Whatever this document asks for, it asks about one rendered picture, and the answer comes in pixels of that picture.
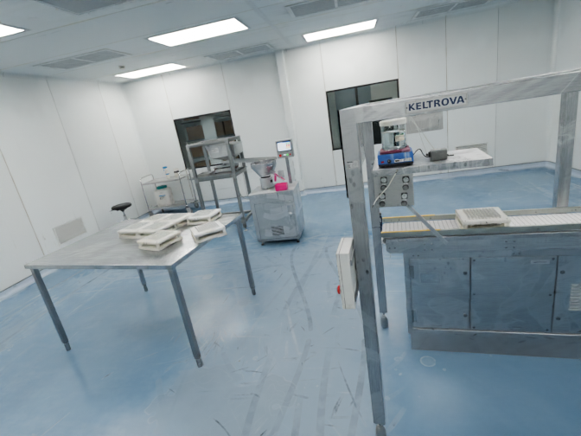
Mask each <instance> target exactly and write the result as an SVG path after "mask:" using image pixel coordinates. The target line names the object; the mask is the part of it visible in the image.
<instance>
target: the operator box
mask: <svg viewBox="0 0 581 436"><path fill-rule="evenodd" d="M335 255H336V262H337V268H338V275H339V282H340V289H341V295H342V309H355V307H356V301H357V296H358V291H359V286H358V278H357V270H356V262H355V254H354V239H353V238H341V241H340V244H339V247H338V249H337V251H336V254H335Z"/></svg>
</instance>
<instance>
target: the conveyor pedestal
mask: <svg viewBox="0 0 581 436"><path fill-rule="evenodd" d="M403 259H404V273H405V300H406V314H407V327H408V333H411V343H412V349H420V350H435V351H450V352H465V353H480V354H496V355H511V356H540V357H555V358H570V359H581V248H562V249H530V250H521V256H512V250H498V251H466V252H434V253H420V258H413V259H412V253H403Z"/></svg>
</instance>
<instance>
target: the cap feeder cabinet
mask: <svg viewBox="0 0 581 436"><path fill-rule="evenodd" d="M248 196H249V200H250V204H251V209H252V217H253V221H254V226H255V230H256V234H257V238H258V241H259V242H262V244H261V246H263V245H264V243H263V241H274V240H292V239H297V242H300V240H298V239H300V237H301V234H302V232H303V228H304V224H305V221H304V216H303V205H302V199H301V194H300V188H299V181H295V182H292V183H289V182H288V189H287V190H282V191H276V190H275V186H273V187H271V188H268V189H262V188H261V185H260V186H258V187H257V188H256V189H255V190H253V191H252V192H251V193H250V194H249V195H248Z"/></svg>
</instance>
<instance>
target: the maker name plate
mask: <svg viewBox="0 0 581 436"><path fill-rule="evenodd" d="M467 104H468V93H457V94H451V95H445V96H440V97H435V98H429V99H419V100H414V101H407V102H406V103H405V114H409V113H415V112H426V111H432V110H438V109H444V108H450V107H456V106H466V105H467Z"/></svg>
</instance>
